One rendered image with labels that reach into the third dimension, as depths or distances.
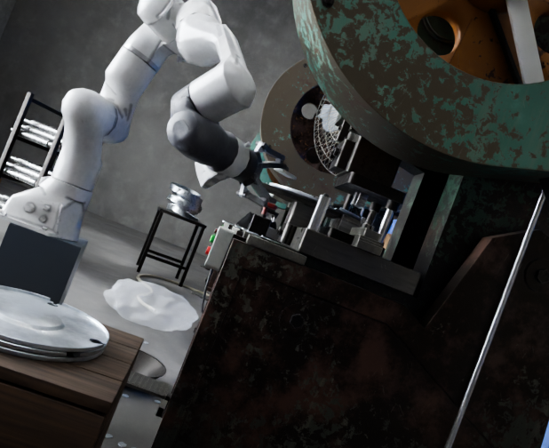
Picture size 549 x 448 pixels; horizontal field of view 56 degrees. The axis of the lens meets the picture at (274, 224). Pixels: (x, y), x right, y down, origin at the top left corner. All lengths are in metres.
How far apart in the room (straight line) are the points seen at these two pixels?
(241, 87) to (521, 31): 0.56
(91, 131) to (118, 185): 6.83
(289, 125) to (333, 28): 1.80
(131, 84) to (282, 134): 1.46
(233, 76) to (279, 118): 1.80
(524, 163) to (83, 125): 1.02
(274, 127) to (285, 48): 5.76
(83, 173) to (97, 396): 0.76
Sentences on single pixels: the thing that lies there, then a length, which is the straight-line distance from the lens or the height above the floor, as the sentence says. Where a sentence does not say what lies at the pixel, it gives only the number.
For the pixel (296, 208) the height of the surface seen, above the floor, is 0.75.
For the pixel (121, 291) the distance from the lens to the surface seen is 2.71.
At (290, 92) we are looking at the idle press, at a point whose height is 1.41.
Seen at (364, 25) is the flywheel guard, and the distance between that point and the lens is 1.04.
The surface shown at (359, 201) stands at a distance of 1.43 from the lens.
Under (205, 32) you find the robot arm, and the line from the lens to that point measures 1.19.
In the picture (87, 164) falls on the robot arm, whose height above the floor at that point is 0.66.
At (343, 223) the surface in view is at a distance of 1.37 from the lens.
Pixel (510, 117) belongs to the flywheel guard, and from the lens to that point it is 1.10.
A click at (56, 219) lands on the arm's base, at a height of 0.49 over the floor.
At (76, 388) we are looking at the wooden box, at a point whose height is 0.35.
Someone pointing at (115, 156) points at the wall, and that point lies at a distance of 8.28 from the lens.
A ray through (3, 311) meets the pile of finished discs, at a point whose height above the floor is 0.38.
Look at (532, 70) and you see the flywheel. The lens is 1.17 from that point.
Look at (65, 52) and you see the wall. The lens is 8.80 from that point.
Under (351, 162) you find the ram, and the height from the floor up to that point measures 0.92.
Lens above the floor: 0.65
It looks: 2 degrees up
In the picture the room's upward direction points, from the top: 21 degrees clockwise
